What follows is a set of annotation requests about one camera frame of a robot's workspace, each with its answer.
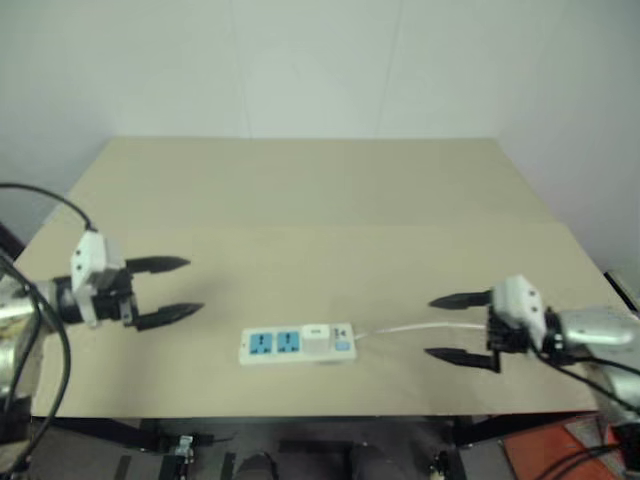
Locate silver metal clamp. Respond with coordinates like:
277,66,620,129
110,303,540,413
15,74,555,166
171,433,197,460

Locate thin black left wrist cable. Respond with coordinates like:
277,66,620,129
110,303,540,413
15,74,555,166
0,183,99,234

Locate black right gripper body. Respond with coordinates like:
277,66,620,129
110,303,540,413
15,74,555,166
485,303,533,356

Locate white charger block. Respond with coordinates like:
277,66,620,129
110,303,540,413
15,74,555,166
301,323,333,363

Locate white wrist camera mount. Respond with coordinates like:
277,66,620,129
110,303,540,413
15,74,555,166
69,230,127,330
491,273,548,354

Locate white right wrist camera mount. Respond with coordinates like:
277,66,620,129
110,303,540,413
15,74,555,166
491,273,548,354

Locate dark rounded shape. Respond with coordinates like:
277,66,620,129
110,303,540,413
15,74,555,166
233,451,277,480

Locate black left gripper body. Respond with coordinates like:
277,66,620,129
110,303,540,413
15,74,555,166
92,267,140,329

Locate black metal table frame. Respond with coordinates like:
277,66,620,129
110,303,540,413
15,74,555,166
29,410,601,454

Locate black floor cables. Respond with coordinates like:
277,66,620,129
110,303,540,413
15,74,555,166
538,442,640,480

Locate white power strip cord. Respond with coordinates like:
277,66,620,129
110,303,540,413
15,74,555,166
355,321,489,340

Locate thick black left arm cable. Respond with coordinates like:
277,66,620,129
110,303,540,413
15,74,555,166
0,252,72,474

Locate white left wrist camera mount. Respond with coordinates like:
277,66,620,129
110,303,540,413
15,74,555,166
69,230,127,330

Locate white power strip blue sockets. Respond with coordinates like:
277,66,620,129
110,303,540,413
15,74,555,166
237,322,360,368

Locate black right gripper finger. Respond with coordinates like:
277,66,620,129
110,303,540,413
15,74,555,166
428,289,497,310
424,347,503,374

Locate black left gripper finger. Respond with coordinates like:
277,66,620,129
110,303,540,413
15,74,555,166
124,254,192,277
134,302,206,333

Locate red floor mat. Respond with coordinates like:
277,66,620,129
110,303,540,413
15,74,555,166
501,413,640,480

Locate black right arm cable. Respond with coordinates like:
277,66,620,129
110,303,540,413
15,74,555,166
530,342,640,419

